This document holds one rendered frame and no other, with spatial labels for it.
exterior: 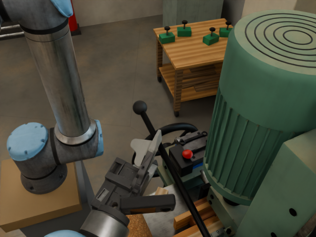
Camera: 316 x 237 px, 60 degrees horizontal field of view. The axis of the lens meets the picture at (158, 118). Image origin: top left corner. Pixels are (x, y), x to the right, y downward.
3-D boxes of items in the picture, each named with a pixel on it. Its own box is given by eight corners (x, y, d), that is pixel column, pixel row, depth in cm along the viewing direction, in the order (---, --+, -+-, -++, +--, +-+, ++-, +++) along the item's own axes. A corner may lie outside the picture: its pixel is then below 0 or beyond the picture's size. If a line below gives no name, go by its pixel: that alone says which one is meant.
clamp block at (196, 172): (198, 149, 98) (201, 133, 91) (219, 179, 90) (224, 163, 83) (161, 164, 94) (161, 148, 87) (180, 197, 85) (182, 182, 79)
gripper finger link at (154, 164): (140, 153, 74) (126, 166, 65) (160, 161, 73) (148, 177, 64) (137, 162, 75) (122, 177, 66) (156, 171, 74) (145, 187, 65)
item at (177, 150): (198, 137, 90) (201, 125, 86) (217, 161, 84) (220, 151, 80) (163, 150, 86) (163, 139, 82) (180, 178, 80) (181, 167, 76)
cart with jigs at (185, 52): (215, 67, 278) (226, 5, 232) (242, 104, 240) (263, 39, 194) (153, 79, 265) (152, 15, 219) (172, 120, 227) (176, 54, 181)
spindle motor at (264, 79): (250, 127, 66) (297, -2, 44) (306, 185, 56) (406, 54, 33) (187, 153, 61) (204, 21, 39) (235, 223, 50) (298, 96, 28)
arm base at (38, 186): (26, 201, 111) (18, 190, 104) (18, 165, 122) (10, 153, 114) (73, 183, 118) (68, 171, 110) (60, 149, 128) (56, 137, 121)
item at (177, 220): (237, 194, 83) (241, 185, 78) (240, 198, 82) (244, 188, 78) (173, 226, 76) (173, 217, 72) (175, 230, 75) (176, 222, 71)
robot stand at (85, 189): (51, 264, 152) (13, 223, 112) (48, 215, 171) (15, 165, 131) (105, 246, 158) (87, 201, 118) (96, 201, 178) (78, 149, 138)
